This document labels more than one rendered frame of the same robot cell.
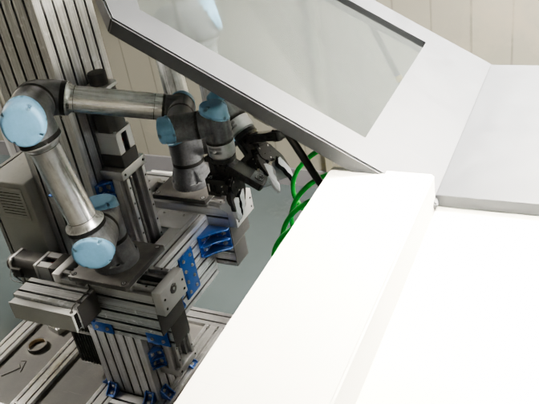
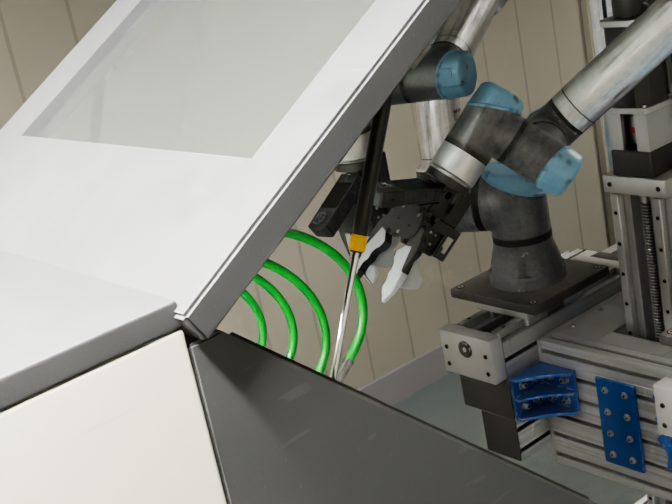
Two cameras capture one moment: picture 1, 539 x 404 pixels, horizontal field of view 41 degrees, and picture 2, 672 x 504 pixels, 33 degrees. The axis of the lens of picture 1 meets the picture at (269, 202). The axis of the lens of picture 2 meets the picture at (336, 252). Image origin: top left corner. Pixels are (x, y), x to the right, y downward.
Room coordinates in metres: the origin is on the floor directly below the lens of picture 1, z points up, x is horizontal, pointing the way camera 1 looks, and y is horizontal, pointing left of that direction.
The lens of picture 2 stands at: (2.43, -1.56, 1.85)
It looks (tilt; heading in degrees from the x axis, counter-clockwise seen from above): 18 degrees down; 114
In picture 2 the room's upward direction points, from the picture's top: 12 degrees counter-clockwise
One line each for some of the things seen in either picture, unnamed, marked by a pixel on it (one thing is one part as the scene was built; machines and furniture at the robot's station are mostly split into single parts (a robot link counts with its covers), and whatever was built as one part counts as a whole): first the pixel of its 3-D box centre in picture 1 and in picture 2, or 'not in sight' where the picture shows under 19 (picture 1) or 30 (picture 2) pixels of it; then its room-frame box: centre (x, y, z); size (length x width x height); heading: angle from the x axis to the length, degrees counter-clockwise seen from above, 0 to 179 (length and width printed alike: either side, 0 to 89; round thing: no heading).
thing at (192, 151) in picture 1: (185, 140); not in sight; (2.33, 0.26, 1.20); 0.13 x 0.12 x 0.14; 98
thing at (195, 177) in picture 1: (190, 169); not in sight; (2.33, 0.26, 1.09); 0.15 x 0.15 x 0.10
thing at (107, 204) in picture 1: (102, 217); (513, 197); (1.89, 0.51, 1.20); 0.13 x 0.12 x 0.14; 178
